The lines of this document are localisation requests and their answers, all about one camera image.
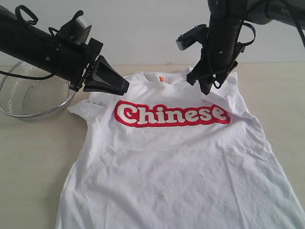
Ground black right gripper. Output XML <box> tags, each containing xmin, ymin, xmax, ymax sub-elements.
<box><xmin>186</xmin><ymin>14</ymin><xmax>242</xmax><ymax>95</ymax></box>

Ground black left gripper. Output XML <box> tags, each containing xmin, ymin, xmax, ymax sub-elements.
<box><xmin>55</xmin><ymin>38</ymin><xmax>129</xmax><ymax>95</ymax></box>

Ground white t-shirt red lettering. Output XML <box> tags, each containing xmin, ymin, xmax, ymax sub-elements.
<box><xmin>55</xmin><ymin>68</ymin><xmax>305</xmax><ymax>229</ymax></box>

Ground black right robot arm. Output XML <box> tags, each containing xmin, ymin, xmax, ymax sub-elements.
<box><xmin>176</xmin><ymin>0</ymin><xmax>305</xmax><ymax>95</ymax></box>

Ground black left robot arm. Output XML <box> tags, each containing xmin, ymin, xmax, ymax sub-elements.
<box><xmin>0</xmin><ymin>5</ymin><xmax>129</xmax><ymax>95</ymax></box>

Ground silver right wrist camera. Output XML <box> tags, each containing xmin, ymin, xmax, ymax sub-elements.
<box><xmin>176</xmin><ymin>24</ymin><xmax>209</xmax><ymax>51</ymax></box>

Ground metal wire mesh basket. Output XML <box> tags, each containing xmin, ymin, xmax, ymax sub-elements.
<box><xmin>0</xmin><ymin>75</ymin><xmax>76</xmax><ymax>122</ymax></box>

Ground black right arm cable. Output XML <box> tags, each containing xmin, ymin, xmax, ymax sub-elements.
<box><xmin>211</xmin><ymin>0</ymin><xmax>305</xmax><ymax>89</ymax></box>

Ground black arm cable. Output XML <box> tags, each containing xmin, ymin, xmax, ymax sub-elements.
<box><xmin>211</xmin><ymin>0</ymin><xmax>305</xmax><ymax>89</ymax></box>
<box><xmin>0</xmin><ymin>5</ymin><xmax>62</xmax><ymax>81</ymax></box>

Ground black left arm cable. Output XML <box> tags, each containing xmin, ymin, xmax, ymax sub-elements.
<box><xmin>0</xmin><ymin>5</ymin><xmax>62</xmax><ymax>81</ymax></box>

